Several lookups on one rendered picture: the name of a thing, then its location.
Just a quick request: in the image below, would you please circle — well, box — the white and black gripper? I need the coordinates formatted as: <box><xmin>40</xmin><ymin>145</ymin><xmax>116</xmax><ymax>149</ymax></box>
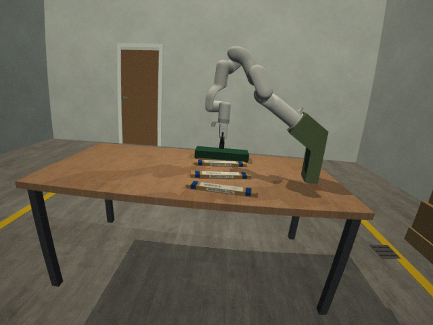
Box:
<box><xmin>219</xmin><ymin>123</ymin><xmax>229</xmax><ymax>149</ymax></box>

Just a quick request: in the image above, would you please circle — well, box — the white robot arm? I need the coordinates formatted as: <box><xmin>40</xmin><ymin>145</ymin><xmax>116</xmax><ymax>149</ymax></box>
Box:
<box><xmin>205</xmin><ymin>46</ymin><xmax>303</xmax><ymax>130</ymax></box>

